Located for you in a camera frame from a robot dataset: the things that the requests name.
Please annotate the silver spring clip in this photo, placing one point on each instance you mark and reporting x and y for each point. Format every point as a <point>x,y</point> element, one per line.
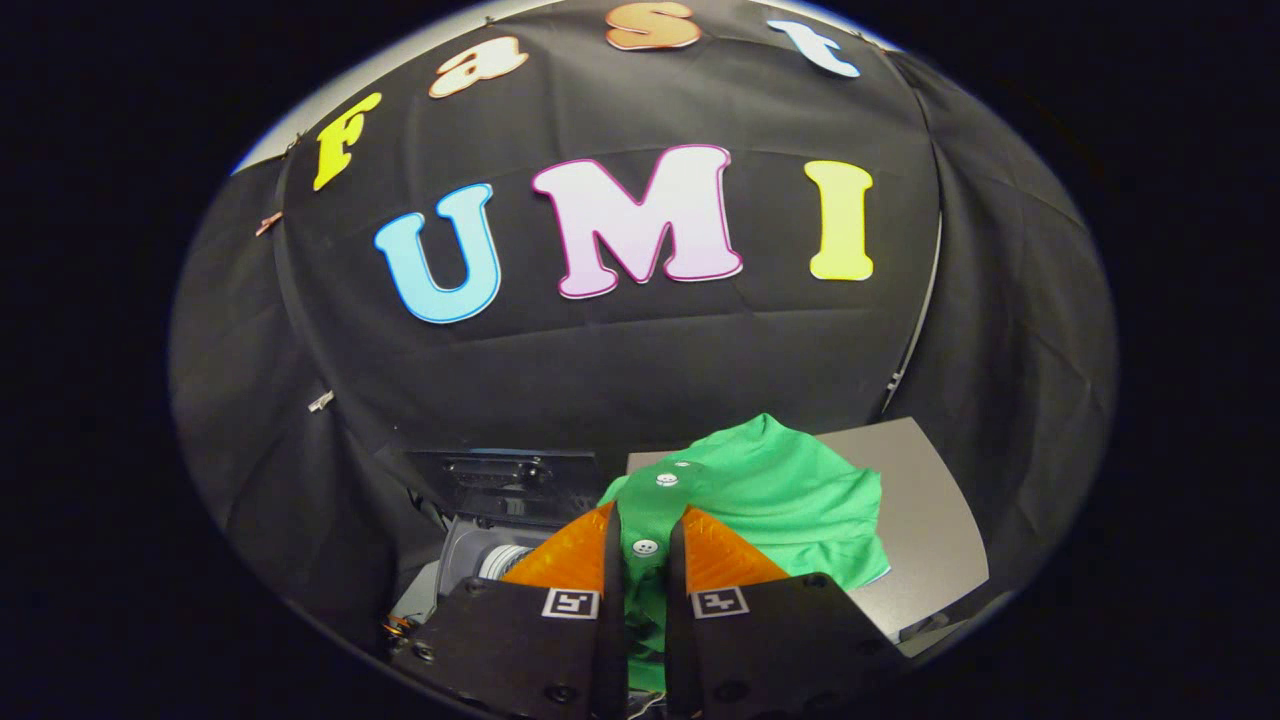
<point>321,401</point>

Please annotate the dark grey washing machine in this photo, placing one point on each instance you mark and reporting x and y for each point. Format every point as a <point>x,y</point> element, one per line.
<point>465,560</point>

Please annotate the copper spring clip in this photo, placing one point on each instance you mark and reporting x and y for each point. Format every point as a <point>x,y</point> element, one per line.
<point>268,223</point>

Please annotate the green polo shirt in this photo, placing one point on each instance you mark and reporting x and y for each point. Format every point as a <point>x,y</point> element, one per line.
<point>780,490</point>

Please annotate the beige cabinet with grey top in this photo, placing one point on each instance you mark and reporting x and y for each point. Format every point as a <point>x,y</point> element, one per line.
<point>930,540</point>

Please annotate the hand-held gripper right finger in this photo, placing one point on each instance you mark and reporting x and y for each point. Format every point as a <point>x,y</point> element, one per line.
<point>760,640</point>

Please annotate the black backdrop cloth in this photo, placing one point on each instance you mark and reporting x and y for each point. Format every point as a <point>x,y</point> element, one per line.
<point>650,370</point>

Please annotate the dark washing machine lid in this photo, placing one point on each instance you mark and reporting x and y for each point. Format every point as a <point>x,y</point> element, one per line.
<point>500,480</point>

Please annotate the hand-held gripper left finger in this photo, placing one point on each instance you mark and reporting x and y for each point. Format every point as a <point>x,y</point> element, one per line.
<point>520,640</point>

